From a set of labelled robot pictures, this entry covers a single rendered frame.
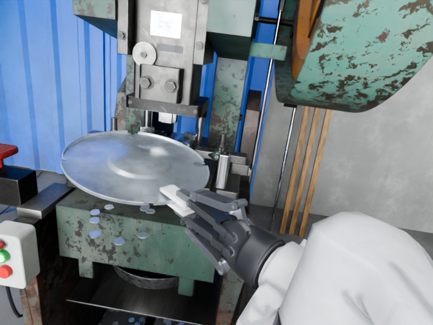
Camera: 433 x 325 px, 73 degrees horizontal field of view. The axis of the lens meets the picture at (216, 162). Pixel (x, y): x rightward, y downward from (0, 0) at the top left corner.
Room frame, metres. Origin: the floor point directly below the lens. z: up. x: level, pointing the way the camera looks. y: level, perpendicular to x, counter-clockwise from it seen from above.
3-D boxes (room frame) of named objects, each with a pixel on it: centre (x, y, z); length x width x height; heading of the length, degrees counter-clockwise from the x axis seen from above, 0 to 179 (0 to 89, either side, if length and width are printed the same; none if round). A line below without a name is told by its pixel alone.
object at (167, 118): (0.81, 0.15, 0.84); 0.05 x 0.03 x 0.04; 86
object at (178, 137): (0.81, 0.15, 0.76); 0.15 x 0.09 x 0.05; 86
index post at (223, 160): (0.68, -0.02, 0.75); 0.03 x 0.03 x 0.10; 86
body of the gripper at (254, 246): (0.35, -0.06, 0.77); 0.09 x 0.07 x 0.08; 48
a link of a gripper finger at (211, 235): (0.40, -0.01, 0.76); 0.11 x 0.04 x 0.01; 49
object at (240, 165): (0.81, -0.02, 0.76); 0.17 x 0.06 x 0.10; 86
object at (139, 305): (0.83, 0.15, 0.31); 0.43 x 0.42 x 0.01; 86
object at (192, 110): (0.82, 0.15, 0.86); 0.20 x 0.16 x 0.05; 86
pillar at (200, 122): (0.87, 0.06, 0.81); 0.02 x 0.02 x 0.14
